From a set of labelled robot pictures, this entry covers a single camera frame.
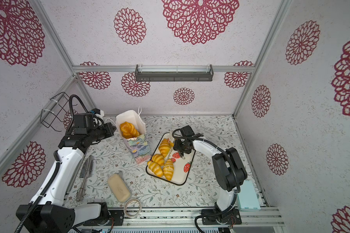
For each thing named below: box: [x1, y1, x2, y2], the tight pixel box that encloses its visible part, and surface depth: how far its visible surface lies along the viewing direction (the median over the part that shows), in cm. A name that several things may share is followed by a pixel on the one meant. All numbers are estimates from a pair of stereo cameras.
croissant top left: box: [158, 138, 175, 159], surface depth 99 cm
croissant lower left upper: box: [151, 153, 165, 167], surface depth 92 cm
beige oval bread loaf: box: [107, 173, 131, 203], surface depth 82 cm
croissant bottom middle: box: [162, 158, 175, 181], surface depth 89 cm
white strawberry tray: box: [145, 166, 171, 183], surface depth 89 cm
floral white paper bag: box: [115, 109, 153, 165], surface depth 87 cm
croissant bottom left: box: [146, 160, 164, 178], surface depth 89 cm
